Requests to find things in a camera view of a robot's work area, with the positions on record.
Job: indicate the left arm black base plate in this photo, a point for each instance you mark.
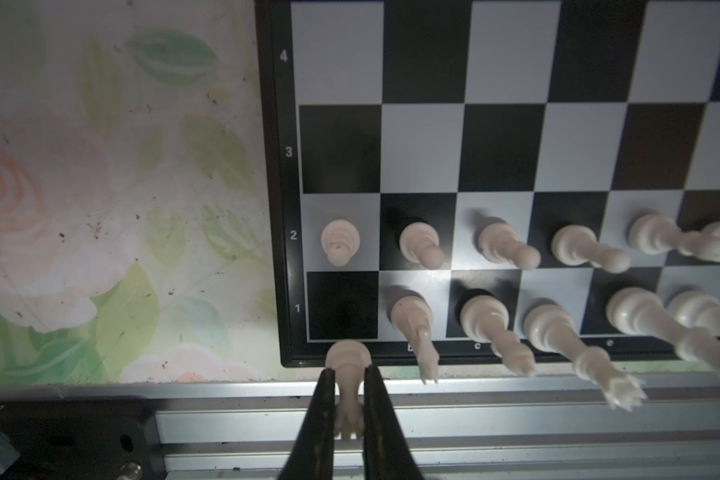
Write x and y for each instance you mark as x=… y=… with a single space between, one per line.
x=80 y=439

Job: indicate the white chess queen piece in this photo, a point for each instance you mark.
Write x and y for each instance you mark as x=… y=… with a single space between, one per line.
x=550 y=328

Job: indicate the white knight left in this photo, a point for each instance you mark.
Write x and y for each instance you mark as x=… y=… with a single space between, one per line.
x=412 y=317

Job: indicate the aluminium frame rail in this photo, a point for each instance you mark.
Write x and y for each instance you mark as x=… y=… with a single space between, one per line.
x=549 y=427

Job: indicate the white chess king piece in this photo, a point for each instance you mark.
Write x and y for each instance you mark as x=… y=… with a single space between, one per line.
x=640 y=312

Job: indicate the white chess rook piece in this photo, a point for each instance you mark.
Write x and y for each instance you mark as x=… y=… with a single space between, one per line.
x=348 y=359

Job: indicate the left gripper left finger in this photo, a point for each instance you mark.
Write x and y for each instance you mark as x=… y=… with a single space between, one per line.
x=313 y=450

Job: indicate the white bishop left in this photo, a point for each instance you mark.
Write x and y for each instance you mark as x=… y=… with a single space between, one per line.
x=485 y=319

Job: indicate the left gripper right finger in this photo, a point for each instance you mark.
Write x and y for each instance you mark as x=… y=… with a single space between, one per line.
x=386 y=454

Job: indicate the black and white chessboard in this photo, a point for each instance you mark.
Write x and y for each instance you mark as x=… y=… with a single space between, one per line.
x=460 y=114

